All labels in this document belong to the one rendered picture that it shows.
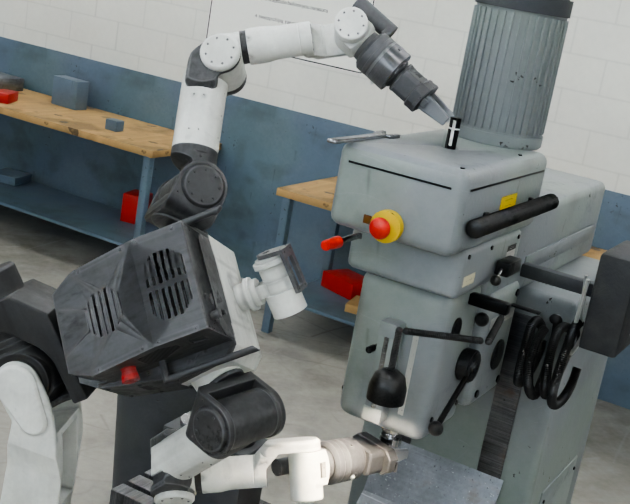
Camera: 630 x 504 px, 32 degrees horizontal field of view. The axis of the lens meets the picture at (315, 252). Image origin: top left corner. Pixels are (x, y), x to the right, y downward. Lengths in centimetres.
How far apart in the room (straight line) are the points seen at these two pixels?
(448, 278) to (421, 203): 18
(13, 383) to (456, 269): 84
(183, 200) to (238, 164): 545
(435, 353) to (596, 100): 438
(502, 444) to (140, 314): 110
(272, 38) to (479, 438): 110
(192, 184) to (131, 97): 595
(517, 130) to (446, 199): 42
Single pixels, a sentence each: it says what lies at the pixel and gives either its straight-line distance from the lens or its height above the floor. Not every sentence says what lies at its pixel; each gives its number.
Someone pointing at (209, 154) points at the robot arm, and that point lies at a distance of 210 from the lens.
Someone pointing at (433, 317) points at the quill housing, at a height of 158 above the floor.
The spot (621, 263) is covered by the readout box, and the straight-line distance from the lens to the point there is 232.
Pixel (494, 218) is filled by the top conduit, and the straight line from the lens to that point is 204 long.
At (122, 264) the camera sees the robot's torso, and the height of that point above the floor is 165.
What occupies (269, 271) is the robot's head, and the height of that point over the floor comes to 165.
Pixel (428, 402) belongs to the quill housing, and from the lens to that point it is 221.
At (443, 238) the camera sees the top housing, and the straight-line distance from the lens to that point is 197.
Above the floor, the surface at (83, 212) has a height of 23.
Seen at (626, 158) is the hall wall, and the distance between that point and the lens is 642.
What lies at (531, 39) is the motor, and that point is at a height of 212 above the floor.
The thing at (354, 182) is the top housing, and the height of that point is 182.
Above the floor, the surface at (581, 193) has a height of 175.
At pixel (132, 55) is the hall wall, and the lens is 796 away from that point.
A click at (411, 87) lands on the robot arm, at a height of 199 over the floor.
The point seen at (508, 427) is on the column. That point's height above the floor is 122.
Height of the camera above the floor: 222
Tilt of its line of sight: 15 degrees down
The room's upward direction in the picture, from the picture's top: 10 degrees clockwise
